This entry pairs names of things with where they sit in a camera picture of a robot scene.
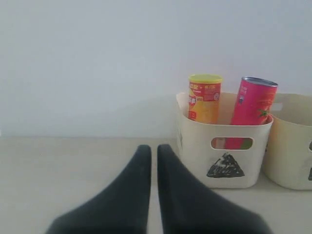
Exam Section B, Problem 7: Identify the cream bin triangle mark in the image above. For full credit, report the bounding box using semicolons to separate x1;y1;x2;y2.
176;93;273;188

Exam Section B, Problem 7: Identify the pink Lay's chip can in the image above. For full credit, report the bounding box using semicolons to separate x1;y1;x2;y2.
231;76;278;125

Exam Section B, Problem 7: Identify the cream bin square mark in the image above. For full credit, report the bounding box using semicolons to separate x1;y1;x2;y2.
262;94;312;190

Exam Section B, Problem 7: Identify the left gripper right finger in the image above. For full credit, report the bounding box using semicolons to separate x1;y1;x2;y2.
157;144;271;234

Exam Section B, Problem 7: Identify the yellow Lay's chip can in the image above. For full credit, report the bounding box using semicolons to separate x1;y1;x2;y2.
188;74;222;124

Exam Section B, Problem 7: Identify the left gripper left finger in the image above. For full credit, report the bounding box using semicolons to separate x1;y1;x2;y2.
46;145;152;234

